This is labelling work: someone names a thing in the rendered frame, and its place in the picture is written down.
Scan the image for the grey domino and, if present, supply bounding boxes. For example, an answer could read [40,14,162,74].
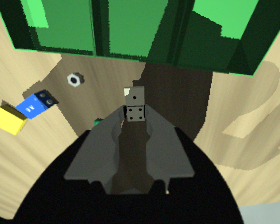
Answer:
[124,86,145,121]

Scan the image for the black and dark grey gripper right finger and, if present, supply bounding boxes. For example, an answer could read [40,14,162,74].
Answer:
[144,104,244,224]

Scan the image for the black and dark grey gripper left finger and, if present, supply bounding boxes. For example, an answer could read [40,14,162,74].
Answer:
[10,105,127,224]

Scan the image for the silver hex nut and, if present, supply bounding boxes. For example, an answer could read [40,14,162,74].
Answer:
[67,73,83,87]

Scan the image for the green rack of labelled bins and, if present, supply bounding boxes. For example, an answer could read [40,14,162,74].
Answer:
[0,0,280,77]

